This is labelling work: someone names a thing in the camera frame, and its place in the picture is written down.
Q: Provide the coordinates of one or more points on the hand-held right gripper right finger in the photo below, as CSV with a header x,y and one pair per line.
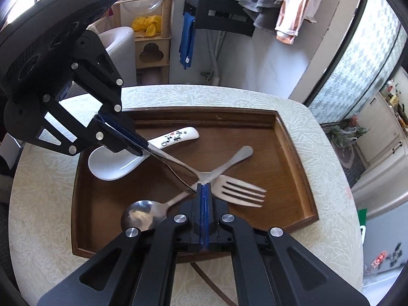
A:
x,y
207,207

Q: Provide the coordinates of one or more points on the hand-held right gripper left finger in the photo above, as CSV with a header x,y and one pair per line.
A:
x,y
199,207

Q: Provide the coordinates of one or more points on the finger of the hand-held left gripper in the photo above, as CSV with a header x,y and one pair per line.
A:
x,y
102,70
63,130

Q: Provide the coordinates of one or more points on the metal fork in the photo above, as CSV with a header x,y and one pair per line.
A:
x,y
229,191

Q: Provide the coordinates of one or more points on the white ceramic spoon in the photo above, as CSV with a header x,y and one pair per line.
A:
x,y
108,165

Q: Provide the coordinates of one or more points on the round metal spoon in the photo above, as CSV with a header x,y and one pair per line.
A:
x,y
140,213

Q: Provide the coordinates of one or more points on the dark wooden tray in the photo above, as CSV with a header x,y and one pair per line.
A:
x,y
271,165

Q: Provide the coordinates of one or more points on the white chair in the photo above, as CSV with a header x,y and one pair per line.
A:
x,y
119,47

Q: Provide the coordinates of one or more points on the wooden cat tree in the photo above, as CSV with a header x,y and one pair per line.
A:
x,y
153,54

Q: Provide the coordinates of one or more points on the yellow cloth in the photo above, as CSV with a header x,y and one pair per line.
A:
x,y
146,25

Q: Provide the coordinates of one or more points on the blue cloth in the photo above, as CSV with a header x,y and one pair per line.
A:
x,y
186,41

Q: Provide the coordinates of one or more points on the black sink cabinet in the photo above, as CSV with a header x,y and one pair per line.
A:
x,y
223,16

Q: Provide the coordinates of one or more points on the green box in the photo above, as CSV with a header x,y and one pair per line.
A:
x,y
362,218

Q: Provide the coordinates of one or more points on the bag of vegetables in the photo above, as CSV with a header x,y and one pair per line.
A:
x,y
347,132

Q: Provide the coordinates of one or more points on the silver refrigerator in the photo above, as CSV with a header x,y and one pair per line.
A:
x,y
385,245

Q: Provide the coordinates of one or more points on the white kitchen cabinet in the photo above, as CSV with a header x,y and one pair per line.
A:
x,y
379,134

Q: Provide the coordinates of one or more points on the pink striped towel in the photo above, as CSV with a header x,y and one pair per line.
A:
x,y
299,6

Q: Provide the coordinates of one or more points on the patterned sliding door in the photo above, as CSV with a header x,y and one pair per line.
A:
x,y
357,60

